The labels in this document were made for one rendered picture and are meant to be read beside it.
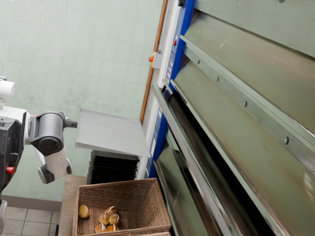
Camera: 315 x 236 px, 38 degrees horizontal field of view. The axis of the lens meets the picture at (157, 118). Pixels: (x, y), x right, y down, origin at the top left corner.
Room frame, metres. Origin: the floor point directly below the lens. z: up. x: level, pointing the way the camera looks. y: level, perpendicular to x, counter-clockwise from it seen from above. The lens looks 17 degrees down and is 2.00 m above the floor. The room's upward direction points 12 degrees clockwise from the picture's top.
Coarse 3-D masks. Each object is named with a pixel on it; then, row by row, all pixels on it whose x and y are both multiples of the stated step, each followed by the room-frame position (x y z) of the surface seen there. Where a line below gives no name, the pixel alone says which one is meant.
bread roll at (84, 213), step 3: (81, 207) 2.40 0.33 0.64; (84, 207) 2.38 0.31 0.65; (87, 207) 2.40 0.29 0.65; (78, 210) 2.39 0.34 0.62; (81, 210) 2.38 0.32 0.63; (84, 210) 2.36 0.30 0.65; (87, 210) 2.37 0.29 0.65; (78, 213) 2.37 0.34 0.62; (81, 213) 2.35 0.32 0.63; (84, 213) 2.35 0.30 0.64; (87, 213) 2.36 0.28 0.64; (81, 216) 2.34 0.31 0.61; (84, 216) 2.34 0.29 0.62; (87, 216) 2.35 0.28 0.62
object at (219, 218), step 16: (176, 96) 2.52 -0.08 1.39; (176, 112) 2.13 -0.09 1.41; (192, 128) 1.95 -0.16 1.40; (192, 144) 1.71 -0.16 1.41; (208, 144) 1.80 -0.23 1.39; (192, 160) 1.51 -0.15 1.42; (208, 160) 1.59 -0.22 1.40; (224, 176) 1.48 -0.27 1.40; (208, 192) 1.27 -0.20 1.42; (224, 192) 1.32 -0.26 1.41; (240, 192) 1.38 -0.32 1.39; (240, 208) 1.25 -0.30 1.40; (256, 208) 1.30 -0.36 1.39; (224, 224) 1.10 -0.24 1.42; (240, 224) 1.13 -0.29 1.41; (256, 224) 1.17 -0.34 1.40
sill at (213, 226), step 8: (168, 128) 2.58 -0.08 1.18; (168, 136) 2.54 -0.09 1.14; (176, 144) 2.33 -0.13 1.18; (176, 152) 2.29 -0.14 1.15; (184, 160) 2.12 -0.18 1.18; (184, 168) 2.08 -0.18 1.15; (192, 176) 1.94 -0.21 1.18; (192, 184) 1.90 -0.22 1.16; (200, 192) 1.78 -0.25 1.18; (200, 200) 1.75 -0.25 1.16; (208, 208) 1.65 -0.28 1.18; (208, 216) 1.61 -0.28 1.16; (216, 224) 1.53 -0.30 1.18; (216, 232) 1.50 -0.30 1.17
